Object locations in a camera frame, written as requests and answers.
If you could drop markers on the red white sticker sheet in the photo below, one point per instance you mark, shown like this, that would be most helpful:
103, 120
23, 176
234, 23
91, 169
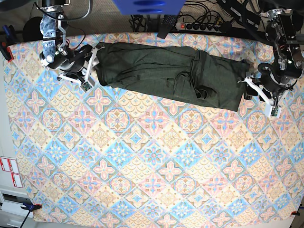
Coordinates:
10, 165

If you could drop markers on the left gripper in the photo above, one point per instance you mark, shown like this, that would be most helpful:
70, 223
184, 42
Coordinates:
271, 87

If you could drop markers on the upper left blue clamp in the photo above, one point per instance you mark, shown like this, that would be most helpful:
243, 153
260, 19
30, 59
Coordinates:
5, 45

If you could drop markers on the black remote control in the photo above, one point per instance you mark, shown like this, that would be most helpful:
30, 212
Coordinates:
168, 22

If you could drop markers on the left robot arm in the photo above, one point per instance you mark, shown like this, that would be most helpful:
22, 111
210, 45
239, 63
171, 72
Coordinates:
280, 34

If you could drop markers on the dark green long-sleeve shirt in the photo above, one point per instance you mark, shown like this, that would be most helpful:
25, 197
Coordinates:
177, 73

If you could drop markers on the orange black clamp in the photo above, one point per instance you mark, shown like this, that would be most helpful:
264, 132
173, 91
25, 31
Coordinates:
31, 207
295, 213

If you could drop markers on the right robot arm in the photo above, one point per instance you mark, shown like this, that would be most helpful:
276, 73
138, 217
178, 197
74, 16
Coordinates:
53, 27

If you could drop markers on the right orange black clamp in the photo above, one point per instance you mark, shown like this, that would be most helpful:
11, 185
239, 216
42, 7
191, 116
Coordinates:
295, 213

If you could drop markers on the patterned tile tablecloth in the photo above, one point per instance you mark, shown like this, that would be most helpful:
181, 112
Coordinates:
115, 158

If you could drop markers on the blue plastic box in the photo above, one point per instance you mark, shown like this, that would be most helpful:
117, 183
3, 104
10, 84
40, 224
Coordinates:
146, 7

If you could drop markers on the left orange black clamp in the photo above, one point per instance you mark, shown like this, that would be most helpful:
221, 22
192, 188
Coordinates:
31, 207

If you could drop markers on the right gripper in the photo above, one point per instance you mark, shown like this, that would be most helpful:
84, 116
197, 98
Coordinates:
78, 67

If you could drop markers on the white power strip red switch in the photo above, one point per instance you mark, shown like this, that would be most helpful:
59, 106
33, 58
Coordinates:
197, 27

